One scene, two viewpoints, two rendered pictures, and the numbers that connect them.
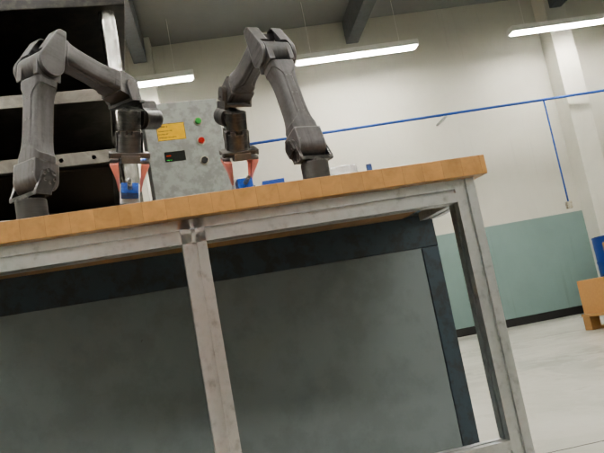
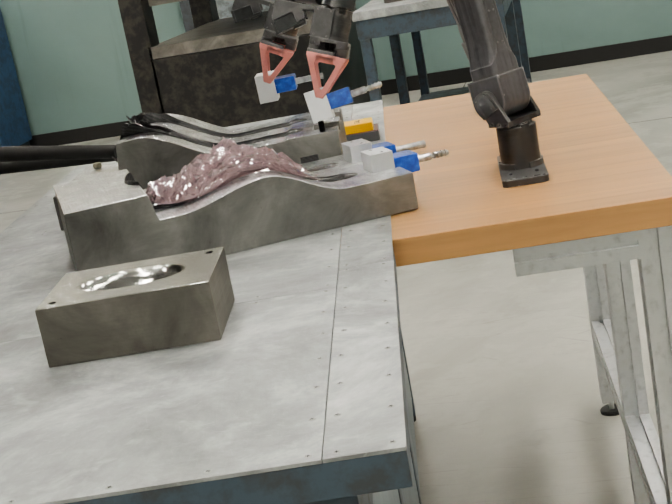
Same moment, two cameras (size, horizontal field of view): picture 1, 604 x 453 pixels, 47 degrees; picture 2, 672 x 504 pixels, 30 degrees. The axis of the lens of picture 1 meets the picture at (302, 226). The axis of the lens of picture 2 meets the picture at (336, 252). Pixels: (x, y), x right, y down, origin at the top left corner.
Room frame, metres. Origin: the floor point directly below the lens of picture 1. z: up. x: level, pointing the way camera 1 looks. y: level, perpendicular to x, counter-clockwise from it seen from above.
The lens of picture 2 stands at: (0.99, 2.45, 1.23)
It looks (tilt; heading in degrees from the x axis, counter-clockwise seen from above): 15 degrees down; 290
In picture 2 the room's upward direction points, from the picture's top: 11 degrees counter-clockwise
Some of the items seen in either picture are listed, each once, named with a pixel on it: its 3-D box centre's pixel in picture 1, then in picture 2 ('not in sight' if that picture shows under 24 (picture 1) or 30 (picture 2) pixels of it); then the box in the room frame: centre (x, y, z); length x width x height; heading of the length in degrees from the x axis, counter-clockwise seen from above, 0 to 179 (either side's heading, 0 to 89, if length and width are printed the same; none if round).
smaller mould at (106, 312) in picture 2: not in sight; (139, 305); (1.71, 1.19, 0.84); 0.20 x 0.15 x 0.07; 16
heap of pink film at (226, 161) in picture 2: not in sight; (226, 167); (1.77, 0.73, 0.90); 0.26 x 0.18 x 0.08; 33
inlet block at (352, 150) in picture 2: not in sight; (386, 152); (1.58, 0.54, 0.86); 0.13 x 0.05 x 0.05; 33
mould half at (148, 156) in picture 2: not in sight; (204, 154); (1.95, 0.42, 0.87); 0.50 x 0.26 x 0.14; 16
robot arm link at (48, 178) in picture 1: (31, 188); (507, 106); (1.37, 0.53, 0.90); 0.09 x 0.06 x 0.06; 62
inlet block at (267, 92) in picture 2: (244, 183); (290, 82); (1.87, 0.13, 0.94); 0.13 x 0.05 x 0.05; 16
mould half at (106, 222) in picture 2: not in sight; (230, 196); (1.77, 0.74, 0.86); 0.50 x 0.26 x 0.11; 33
